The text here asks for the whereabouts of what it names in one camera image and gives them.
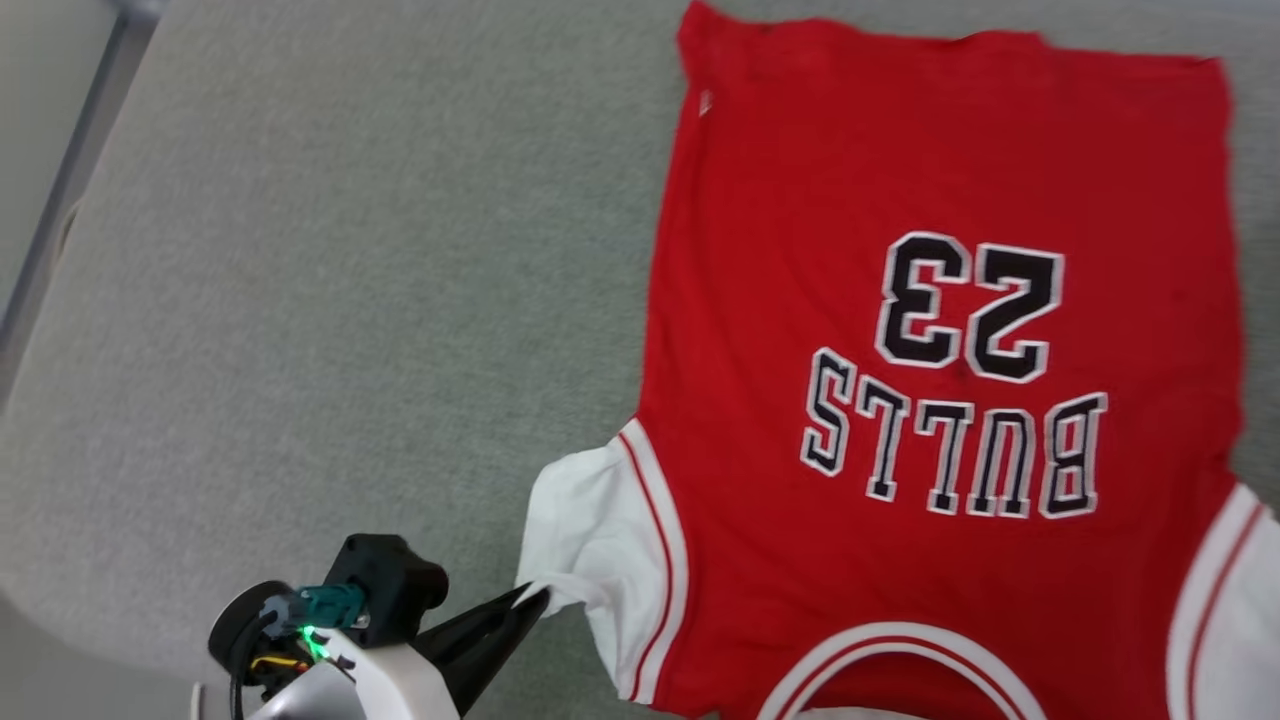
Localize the red basketball jersey white sleeves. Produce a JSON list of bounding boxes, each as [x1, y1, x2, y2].
[[515, 0, 1280, 720]]

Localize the black cable at teal connector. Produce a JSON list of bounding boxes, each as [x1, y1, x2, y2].
[[228, 610, 273, 720]]

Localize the grey fabric sofa cushion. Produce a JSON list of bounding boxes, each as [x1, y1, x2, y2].
[[0, 0, 1280, 720]]

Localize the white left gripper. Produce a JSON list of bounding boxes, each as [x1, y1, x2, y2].
[[208, 580, 552, 720]]

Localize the grey metal frame pipe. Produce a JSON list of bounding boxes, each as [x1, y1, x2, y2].
[[0, 0, 167, 351]]

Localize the teal cable connector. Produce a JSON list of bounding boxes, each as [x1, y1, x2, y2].
[[260, 585, 367, 633]]

